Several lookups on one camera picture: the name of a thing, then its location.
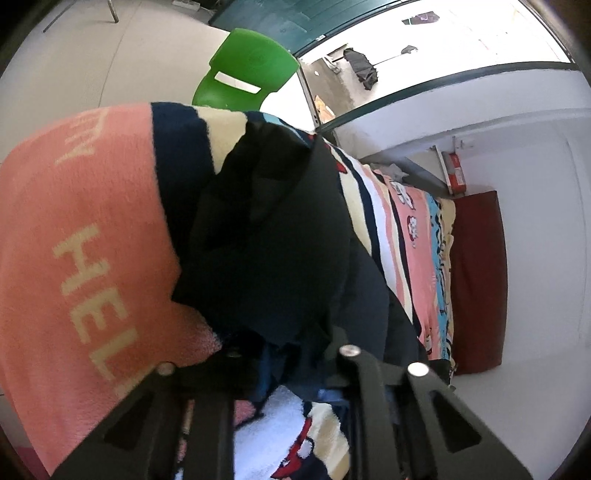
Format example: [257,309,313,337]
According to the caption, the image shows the black puffer jacket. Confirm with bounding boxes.
[168,117,430,402]

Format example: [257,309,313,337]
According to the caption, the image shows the green plastic chair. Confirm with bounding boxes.
[191,28,301,114]

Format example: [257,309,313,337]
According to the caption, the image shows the black umbrella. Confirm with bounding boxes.
[342,46,380,91]

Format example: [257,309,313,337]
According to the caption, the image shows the dark green door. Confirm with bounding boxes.
[208,0,407,54]

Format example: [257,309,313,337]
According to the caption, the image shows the pink printed cartoon blanket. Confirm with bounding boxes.
[0,102,458,480]

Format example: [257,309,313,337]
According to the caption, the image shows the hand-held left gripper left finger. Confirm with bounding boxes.
[51,348,254,480]

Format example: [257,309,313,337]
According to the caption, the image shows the dark red cushion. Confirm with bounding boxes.
[450,190,509,376]

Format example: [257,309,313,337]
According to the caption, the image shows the red box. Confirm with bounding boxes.
[442,152,468,195]

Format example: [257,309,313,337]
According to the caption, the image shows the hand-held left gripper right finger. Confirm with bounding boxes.
[322,344,533,480]

